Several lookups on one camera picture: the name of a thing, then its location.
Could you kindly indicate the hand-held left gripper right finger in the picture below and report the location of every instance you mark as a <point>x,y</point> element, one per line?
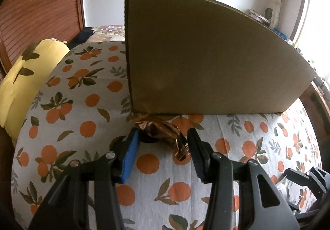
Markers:
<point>199,157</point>

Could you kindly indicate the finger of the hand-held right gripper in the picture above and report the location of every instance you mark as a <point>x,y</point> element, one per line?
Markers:
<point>309,213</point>
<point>306,179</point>

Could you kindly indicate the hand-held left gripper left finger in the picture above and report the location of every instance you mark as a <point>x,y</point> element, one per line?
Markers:
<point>129,154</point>

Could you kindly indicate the brown foil snack packet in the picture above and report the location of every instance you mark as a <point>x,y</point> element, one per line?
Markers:
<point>159,129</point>

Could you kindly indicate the brown cardboard box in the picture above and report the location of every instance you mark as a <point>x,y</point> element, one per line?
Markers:
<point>206,60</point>

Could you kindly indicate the orange fruit print bed sheet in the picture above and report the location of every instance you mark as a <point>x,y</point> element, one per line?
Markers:
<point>90,106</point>

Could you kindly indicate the wooden cabinet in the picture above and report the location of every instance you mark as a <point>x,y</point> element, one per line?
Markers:
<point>319,106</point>

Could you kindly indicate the floral quilt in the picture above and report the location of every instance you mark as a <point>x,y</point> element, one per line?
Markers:
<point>108,31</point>

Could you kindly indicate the dark blue blanket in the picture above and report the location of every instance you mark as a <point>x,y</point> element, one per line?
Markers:
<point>83,35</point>

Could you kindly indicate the yellow pillow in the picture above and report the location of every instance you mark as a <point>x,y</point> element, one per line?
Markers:
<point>31,72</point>

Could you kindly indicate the bright window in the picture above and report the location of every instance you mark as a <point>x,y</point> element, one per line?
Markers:
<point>317,26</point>

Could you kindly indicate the green jar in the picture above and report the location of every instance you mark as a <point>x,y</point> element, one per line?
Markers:
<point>268,13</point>

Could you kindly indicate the wooden headboard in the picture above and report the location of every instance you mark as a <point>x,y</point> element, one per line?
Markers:
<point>46,0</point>

